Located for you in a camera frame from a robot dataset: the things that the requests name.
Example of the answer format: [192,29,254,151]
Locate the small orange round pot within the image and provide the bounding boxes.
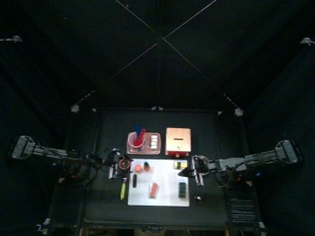
[117,159,133,171]

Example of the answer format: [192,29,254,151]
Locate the dark green toy block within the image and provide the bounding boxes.
[177,182,188,198]

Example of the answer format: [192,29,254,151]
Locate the white cutting board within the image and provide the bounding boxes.
[127,159,191,207]

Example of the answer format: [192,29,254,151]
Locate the pink plastic tray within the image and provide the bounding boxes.
[125,132,163,155]

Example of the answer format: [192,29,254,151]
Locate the light wooden box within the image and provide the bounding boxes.
[165,127,192,158]

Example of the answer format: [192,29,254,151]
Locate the red stick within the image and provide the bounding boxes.
[136,128,148,148]

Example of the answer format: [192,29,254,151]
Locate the red striped salmon sushi toy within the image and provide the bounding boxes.
[149,183,160,199]

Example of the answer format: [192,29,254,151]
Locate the blue stick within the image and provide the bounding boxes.
[133,124,143,145]

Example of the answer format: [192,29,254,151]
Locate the printed label sheet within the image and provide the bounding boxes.
[228,197,259,226]

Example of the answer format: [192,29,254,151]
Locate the green handled metal spoon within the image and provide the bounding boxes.
[119,176,128,202]

